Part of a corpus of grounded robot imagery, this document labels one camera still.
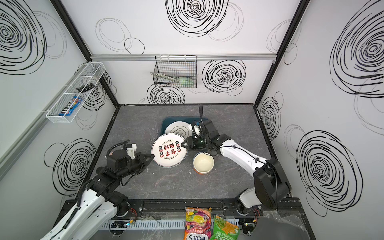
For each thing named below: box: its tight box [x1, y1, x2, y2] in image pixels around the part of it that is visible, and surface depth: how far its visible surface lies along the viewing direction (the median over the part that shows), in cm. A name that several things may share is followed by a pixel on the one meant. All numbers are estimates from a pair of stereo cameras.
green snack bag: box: [210, 215, 241, 240], surface depth 67 cm
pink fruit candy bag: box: [183, 206, 212, 240], surface depth 69 cm
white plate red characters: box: [151, 133, 188, 168], surface depth 79 cm
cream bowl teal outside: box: [192, 152, 215, 175], surface depth 84 cm
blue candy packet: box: [59, 96, 82, 116], surface depth 71 cm
